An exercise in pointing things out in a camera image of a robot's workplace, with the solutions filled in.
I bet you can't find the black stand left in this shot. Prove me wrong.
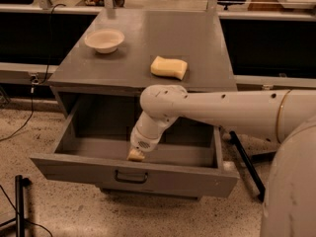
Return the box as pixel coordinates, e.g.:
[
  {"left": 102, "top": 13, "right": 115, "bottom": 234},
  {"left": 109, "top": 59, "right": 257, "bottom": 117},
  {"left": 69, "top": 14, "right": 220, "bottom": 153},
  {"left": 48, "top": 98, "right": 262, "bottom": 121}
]
[{"left": 0, "top": 175, "right": 29, "bottom": 237}]

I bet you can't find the black cable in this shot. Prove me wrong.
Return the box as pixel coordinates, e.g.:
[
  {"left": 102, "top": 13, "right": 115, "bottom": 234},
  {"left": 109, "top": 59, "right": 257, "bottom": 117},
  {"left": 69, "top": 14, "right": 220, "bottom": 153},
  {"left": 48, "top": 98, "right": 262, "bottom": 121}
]
[{"left": 0, "top": 3, "right": 67, "bottom": 143}]

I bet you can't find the grey top drawer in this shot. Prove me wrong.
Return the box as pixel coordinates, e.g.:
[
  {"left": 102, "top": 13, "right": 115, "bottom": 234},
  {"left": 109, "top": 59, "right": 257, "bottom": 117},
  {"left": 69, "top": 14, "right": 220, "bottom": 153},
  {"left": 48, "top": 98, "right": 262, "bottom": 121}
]
[{"left": 31, "top": 95, "right": 239, "bottom": 198}]

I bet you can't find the grey drawer cabinet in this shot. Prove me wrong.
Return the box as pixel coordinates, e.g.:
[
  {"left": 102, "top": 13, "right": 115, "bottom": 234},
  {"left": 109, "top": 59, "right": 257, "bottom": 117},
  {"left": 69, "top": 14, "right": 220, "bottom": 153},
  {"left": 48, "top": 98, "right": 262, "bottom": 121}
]
[{"left": 33, "top": 9, "right": 239, "bottom": 198}]

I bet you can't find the grey railing frame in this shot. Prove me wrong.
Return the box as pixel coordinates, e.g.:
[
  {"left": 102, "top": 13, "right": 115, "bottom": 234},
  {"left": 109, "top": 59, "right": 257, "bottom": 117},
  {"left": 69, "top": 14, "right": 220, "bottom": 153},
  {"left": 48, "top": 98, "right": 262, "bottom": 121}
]
[{"left": 1, "top": 3, "right": 315, "bottom": 101}]

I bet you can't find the black stand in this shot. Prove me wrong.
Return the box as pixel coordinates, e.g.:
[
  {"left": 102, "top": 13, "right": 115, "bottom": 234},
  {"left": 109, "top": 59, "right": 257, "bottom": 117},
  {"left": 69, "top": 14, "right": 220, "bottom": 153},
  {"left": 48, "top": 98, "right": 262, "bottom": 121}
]
[
  {"left": 0, "top": 175, "right": 29, "bottom": 237},
  {"left": 229, "top": 131, "right": 266, "bottom": 201}
]

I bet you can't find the black stand right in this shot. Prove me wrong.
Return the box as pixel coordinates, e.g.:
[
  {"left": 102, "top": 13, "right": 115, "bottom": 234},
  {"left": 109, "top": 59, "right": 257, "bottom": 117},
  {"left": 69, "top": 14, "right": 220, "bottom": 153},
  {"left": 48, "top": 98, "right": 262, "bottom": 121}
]
[{"left": 229, "top": 131, "right": 266, "bottom": 201}]

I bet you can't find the white bowl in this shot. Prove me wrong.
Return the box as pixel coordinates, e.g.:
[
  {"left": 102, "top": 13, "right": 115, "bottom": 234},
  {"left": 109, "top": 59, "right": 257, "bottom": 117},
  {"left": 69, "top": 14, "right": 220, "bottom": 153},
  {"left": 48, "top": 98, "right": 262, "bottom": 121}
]
[{"left": 84, "top": 29, "right": 124, "bottom": 54}]

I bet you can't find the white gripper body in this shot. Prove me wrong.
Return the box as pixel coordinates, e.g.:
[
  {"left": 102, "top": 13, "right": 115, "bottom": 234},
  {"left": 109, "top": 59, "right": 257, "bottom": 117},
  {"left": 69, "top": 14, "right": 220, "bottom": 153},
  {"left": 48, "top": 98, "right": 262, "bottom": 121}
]
[{"left": 130, "top": 126, "right": 160, "bottom": 152}]

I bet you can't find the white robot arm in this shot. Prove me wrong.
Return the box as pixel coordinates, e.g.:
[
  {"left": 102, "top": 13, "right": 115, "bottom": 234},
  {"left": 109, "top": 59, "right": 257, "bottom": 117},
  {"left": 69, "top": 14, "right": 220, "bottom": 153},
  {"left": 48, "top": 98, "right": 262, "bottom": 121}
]
[{"left": 127, "top": 85, "right": 316, "bottom": 237}]

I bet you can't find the yellow sponge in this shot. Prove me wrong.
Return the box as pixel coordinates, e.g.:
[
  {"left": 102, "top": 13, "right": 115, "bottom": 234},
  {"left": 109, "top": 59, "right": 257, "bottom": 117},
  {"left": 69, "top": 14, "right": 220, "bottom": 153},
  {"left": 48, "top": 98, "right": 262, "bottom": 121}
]
[{"left": 150, "top": 56, "right": 188, "bottom": 80}]

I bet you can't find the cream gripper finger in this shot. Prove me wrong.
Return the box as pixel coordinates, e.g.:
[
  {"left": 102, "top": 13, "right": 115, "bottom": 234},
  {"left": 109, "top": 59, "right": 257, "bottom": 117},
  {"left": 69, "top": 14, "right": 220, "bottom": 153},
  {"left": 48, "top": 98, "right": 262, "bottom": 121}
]
[{"left": 127, "top": 148, "right": 145, "bottom": 162}]

